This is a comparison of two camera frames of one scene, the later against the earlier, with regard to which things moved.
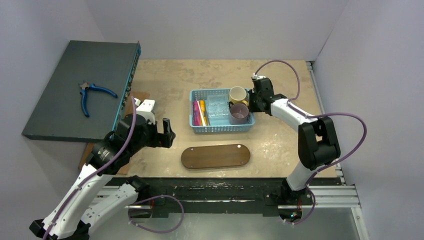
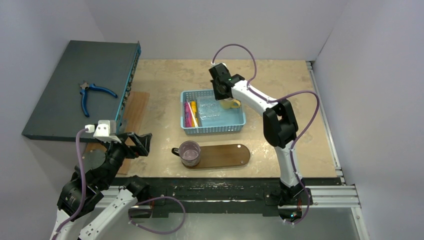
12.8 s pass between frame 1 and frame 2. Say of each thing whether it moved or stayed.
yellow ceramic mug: moved
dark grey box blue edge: stayed
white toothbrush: moved
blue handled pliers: stayed
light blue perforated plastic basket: moved
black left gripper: moved
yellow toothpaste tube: moved
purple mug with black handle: moved
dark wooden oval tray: stayed
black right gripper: moved
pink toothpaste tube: moved
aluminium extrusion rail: stayed
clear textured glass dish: moved
